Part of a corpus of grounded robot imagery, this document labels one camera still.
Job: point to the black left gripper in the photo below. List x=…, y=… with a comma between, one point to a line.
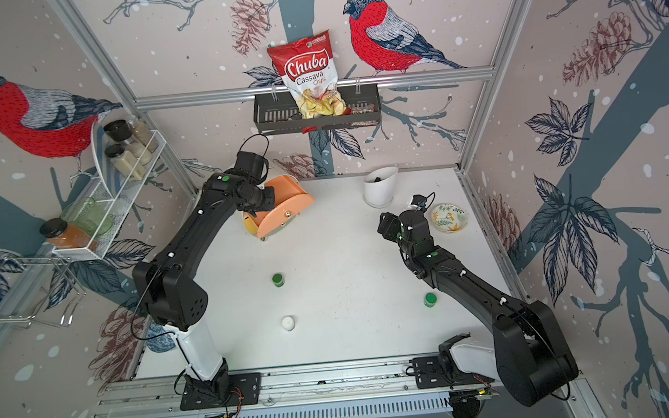
x=269, y=204

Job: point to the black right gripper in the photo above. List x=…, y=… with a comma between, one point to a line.
x=390, y=222

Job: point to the orange top drawer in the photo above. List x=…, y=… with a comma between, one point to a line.
x=291, y=200

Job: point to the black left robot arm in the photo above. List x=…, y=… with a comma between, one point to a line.
x=168, y=290

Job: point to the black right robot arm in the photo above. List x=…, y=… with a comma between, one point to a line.
x=532, y=357

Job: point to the green paint can right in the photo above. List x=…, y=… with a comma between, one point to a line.
x=430, y=299

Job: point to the green paint can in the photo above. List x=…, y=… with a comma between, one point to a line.
x=430, y=299
x=279, y=280

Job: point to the green paint can centre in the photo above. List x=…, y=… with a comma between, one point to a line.
x=279, y=280

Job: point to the white ceramic utensil cup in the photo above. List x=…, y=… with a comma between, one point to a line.
x=379, y=187

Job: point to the floral patterned bowl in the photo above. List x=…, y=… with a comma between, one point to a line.
x=449, y=218

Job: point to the dark-lid spice jar front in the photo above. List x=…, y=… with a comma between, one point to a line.
x=125, y=162

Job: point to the dark-lid spice jar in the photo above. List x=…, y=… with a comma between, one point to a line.
x=125, y=162
x=120, y=132

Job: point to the red Chuba chips bag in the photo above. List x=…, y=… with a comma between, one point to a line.
x=308, y=70

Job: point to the dark-lid spice jar back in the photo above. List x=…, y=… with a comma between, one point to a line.
x=120, y=132

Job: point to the green glass cup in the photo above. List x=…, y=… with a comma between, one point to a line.
x=89, y=216

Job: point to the orange sauce jar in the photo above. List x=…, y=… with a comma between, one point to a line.
x=61, y=234

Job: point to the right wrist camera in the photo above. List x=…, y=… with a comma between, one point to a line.
x=419, y=202

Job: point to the black wall basket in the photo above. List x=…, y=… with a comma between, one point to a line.
x=348, y=107

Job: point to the white wire wall shelf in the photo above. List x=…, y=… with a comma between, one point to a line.
x=115, y=193

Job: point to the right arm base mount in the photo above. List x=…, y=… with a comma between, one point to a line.
x=429, y=373

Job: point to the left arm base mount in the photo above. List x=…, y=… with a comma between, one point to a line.
x=225, y=391

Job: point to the metal wire hook rack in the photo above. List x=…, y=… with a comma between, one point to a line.
x=38, y=291

